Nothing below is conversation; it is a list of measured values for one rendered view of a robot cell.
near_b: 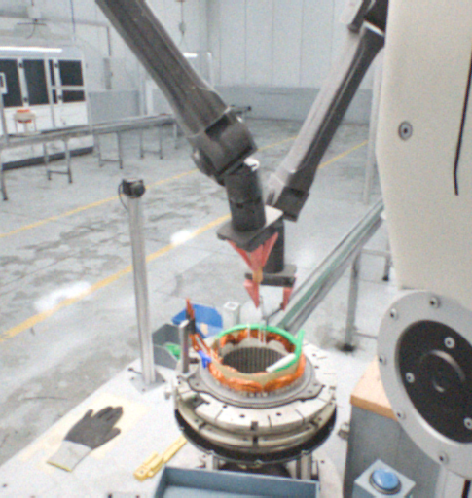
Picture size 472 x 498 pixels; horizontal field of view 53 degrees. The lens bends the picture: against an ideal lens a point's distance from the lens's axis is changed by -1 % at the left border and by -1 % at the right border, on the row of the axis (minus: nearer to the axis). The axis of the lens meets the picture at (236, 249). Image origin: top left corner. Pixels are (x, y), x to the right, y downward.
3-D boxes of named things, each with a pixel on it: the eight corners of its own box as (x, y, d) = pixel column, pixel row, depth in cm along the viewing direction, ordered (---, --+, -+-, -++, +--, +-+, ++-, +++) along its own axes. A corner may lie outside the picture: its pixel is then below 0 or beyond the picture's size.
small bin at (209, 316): (231, 330, 172) (230, 311, 169) (212, 348, 160) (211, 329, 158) (191, 320, 178) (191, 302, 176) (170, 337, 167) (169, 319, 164)
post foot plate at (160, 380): (168, 383, 143) (168, 381, 142) (142, 395, 137) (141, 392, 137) (154, 369, 149) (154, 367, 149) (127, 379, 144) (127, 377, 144)
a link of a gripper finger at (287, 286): (265, 301, 109) (265, 264, 105) (297, 304, 107) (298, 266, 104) (259, 316, 103) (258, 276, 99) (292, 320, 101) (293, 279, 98)
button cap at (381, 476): (367, 480, 77) (368, 476, 77) (381, 467, 80) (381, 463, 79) (389, 495, 74) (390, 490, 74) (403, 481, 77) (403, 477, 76)
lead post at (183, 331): (179, 378, 93) (176, 326, 89) (189, 373, 95) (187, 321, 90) (186, 382, 92) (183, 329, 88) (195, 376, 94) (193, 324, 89)
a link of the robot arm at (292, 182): (373, -17, 77) (417, 13, 83) (354, -18, 82) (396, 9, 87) (261, 211, 93) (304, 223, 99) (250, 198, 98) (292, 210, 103)
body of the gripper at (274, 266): (251, 267, 106) (250, 236, 104) (297, 271, 104) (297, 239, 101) (243, 280, 101) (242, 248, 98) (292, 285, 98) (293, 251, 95)
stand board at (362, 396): (379, 355, 110) (381, 346, 109) (468, 382, 100) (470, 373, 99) (348, 404, 94) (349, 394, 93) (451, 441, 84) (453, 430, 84)
